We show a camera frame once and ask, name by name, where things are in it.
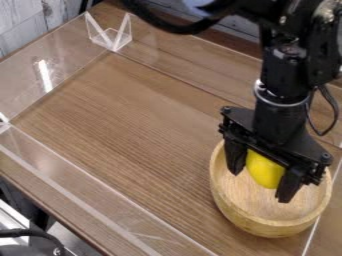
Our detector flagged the black cable lower left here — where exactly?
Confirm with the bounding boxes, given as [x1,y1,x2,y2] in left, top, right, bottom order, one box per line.
[0,229,66,256]

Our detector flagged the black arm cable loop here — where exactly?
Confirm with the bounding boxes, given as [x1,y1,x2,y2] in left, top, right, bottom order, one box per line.
[124,0,229,36]

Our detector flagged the yellow lemon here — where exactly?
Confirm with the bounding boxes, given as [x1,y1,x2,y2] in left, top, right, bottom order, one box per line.
[246,150,285,189]

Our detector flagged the small black wrist cable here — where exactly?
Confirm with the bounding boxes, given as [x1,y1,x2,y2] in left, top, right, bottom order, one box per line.
[306,84,341,137]

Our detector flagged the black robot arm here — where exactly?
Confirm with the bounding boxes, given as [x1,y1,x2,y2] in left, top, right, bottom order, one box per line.
[185,0,342,203]

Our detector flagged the clear acrylic corner bracket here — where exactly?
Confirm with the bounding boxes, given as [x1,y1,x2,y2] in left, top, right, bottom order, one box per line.
[84,12,132,52]

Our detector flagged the light wooden bowl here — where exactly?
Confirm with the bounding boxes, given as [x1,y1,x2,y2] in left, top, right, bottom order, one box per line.
[210,141,333,238]

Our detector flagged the clear acrylic enclosure walls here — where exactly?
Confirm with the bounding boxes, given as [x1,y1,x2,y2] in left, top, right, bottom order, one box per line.
[0,18,342,256]

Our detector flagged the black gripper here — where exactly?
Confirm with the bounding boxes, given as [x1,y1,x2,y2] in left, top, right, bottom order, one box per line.
[219,82,333,203]

